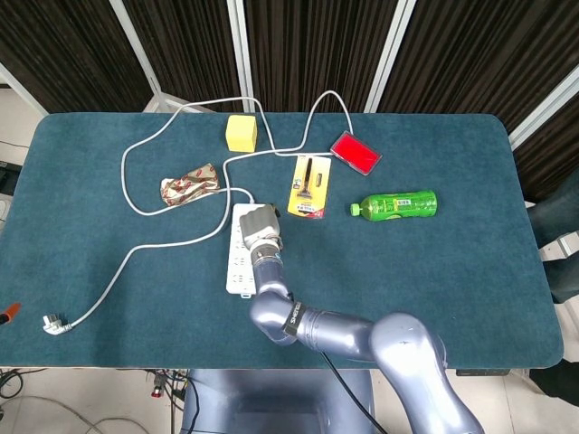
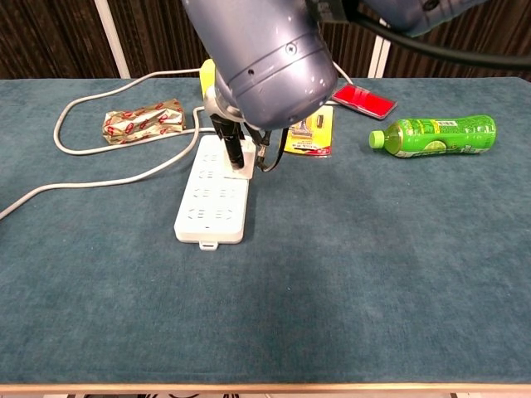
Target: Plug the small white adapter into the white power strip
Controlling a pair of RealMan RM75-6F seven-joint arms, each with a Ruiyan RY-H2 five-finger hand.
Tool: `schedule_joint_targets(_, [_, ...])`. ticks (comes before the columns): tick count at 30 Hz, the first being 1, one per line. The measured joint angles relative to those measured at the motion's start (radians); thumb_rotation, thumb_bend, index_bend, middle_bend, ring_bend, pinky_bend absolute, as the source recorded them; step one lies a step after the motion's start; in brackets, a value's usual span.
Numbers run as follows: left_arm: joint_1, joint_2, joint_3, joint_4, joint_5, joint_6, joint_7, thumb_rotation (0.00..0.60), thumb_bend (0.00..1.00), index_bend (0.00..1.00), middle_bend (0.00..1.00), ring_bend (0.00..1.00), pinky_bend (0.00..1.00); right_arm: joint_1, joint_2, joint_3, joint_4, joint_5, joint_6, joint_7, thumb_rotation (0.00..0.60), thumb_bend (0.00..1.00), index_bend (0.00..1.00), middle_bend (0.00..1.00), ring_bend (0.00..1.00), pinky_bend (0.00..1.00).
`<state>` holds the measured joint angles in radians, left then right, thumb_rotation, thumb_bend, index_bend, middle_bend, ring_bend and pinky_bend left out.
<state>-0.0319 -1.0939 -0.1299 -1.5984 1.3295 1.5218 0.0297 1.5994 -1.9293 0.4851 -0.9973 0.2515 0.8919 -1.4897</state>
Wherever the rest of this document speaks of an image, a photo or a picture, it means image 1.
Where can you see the black box device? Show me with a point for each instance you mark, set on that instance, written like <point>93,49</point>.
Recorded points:
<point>6,178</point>

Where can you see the yellow sponge cube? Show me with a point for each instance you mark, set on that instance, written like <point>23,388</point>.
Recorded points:
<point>242,135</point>

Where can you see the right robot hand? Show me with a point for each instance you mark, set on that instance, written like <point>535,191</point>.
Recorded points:
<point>260,228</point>

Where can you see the razor in yellow blister pack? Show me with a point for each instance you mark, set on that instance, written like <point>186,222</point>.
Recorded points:
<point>307,190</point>

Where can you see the white power plug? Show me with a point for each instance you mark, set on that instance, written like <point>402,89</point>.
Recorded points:
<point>53,326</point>

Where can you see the red button connector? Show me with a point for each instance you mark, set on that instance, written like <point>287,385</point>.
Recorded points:
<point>157,391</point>

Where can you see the blue-grey robot torso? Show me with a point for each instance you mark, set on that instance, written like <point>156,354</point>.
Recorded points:
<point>271,402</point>

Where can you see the white partition post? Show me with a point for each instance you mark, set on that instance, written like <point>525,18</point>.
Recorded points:
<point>392,45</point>
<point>22,91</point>
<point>543,112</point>
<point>137,47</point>
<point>240,45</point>

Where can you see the white power strip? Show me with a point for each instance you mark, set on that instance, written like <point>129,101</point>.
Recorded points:
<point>235,262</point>

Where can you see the red ink pad case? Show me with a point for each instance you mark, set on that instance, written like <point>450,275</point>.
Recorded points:
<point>355,151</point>

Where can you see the teal table mat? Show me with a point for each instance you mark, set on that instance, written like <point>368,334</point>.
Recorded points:
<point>135,316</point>

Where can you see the dark teal chair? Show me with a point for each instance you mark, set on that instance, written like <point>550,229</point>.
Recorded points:
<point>556,217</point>

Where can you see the gold red foil wrapper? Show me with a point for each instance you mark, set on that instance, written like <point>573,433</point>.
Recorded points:
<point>190,185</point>

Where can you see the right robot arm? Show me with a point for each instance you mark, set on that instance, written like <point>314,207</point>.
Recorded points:
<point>339,330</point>

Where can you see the green drink bottle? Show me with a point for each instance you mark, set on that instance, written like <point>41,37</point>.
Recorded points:
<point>398,205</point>

